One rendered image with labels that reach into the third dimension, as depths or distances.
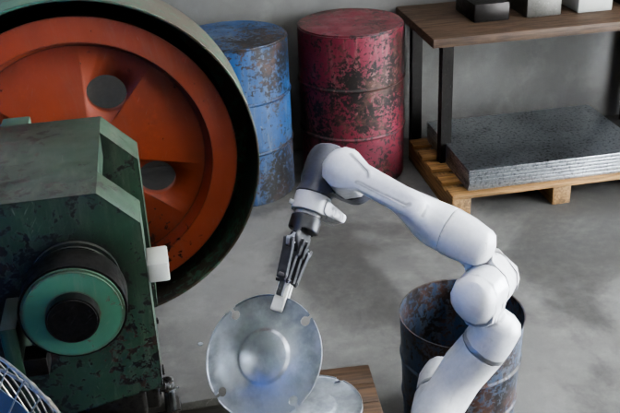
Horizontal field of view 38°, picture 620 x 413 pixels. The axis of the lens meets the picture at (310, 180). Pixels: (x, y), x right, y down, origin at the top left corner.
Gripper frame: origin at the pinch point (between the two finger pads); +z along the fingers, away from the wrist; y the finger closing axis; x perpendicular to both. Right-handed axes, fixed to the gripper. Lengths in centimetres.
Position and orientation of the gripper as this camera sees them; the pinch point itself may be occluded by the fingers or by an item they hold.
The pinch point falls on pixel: (281, 297)
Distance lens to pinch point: 209.6
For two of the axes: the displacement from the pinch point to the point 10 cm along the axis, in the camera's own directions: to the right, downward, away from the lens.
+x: 8.9, 1.6, -4.3
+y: -3.6, -3.6, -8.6
